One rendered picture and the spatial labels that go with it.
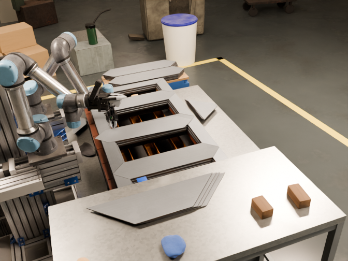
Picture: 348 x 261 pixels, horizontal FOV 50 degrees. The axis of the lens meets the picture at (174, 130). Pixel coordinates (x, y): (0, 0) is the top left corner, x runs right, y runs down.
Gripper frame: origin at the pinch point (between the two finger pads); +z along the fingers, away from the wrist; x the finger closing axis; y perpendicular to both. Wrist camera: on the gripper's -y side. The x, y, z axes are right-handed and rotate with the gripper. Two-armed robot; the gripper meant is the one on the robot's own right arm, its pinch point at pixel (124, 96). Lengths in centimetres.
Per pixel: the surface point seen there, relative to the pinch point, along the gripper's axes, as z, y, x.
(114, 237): -1, 48, 53
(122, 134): -16, 52, -61
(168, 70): 12, 37, -176
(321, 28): 283, 72, -548
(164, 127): 14, 51, -71
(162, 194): 20, 43, 28
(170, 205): 24, 44, 36
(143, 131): -1, 52, -65
